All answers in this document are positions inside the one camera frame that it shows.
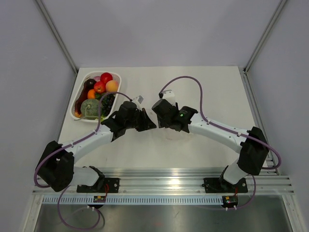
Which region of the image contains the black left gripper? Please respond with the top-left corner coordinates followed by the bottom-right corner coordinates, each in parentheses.
top-left (125, 108), bottom-right (156, 132)

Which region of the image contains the red apple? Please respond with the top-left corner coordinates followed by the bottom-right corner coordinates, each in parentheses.
top-left (94, 81), bottom-right (106, 94)

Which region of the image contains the clear zip top bag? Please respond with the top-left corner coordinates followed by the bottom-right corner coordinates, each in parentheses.
top-left (159, 128), bottom-right (192, 141)

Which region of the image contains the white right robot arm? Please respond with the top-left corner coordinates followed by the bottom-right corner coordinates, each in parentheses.
top-left (152, 99), bottom-right (269, 192)

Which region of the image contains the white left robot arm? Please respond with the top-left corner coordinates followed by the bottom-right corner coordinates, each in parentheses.
top-left (34, 101), bottom-right (156, 192)

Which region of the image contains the dark grape bunch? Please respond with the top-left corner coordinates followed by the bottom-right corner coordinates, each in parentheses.
top-left (101, 94), bottom-right (115, 117)

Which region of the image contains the peach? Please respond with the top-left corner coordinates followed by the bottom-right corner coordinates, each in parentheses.
top-left (105, 80), bottom-right (119, 92)

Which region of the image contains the green netted melon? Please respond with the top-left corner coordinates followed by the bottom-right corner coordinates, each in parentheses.
top-left (81, 99), bottom-right (99, 117)

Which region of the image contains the orange tangerine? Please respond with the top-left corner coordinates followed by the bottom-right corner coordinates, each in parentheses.
top-left (87, 89), bottom-right (96, 99)

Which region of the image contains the red tomato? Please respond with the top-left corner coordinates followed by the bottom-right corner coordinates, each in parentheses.
top-left (100, 72), bottom-right (113, 84)

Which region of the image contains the dark red long pepper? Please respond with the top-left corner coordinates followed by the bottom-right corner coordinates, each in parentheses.
top-left (74, 87), bottom-right (90, 118)

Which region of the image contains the dark purple eggplant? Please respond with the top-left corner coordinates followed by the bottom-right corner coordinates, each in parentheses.
top-left (84, 78), bottom-right (96, 90)

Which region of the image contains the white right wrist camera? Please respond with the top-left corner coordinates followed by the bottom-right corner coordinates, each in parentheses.
top-left (159, 90), bottom-right (176, 106)

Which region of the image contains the aluminium front rail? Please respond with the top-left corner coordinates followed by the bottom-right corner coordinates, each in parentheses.
top-left (32, 166), bottom-right (295, 196)

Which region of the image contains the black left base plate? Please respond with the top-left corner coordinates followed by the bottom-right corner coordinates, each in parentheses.
top-left (77, 177), bottom-right (120, 193)

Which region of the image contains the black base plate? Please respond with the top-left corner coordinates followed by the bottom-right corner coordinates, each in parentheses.
top-left (202, 177), bottom-right (248, 193)
top-left (77, 177), bottom-right (120, 193)

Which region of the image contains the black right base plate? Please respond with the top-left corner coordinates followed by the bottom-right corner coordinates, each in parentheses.
top-left (202, 177), bottom-right (248, 193)

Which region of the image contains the right aluminium side rail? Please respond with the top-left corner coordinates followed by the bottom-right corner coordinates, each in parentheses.
top-left (239, 67), bottom-right (280, 175)

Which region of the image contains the white slotted cable duct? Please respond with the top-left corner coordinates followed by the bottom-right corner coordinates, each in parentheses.
top-left (42, 195), bottom-right (223, 205)

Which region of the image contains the left aluminium frame post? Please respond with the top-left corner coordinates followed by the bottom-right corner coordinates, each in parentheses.
top-left (34, 0), bottom-right (79, 75)

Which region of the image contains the aluminium frame post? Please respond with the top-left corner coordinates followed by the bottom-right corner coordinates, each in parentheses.
top-left (243, 0), bottom-right (289, 74)
top-left (34, 0), bottom-right (79, 75)

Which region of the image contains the right aluminium frame post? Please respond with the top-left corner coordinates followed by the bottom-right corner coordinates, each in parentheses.
top-left (243, 0), bottom-right (289, 74)

